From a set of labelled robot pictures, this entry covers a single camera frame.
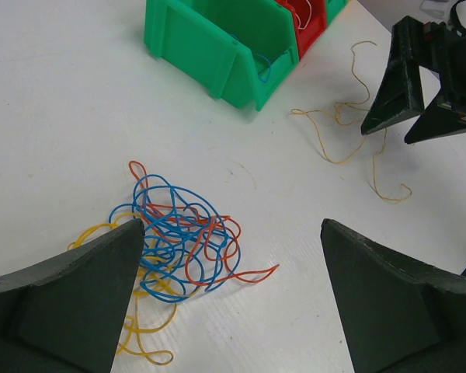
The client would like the white wire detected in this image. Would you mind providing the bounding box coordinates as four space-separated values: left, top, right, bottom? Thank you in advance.
290 0 315 31

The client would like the red bin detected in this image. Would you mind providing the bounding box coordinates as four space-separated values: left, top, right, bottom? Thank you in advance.
276 0 328 59

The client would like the green bin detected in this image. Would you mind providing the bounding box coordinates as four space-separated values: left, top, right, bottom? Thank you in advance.
325 0 348 25
144 0 299 110

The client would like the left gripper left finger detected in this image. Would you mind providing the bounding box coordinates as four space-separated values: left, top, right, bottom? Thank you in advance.
0 219 144 372

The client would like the coloured wire bundle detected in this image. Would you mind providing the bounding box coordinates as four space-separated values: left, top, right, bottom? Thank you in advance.
67 159 280 366

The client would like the near green bin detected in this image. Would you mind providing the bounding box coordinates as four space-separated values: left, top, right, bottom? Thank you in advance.
144 0 299 110

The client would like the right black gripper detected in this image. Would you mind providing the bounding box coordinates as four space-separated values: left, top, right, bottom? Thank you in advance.
361 1 466 145

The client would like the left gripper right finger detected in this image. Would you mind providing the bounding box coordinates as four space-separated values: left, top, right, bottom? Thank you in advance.
321 219 466 372

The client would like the far green bin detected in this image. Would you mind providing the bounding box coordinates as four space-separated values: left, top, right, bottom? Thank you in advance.
325 0 348 25

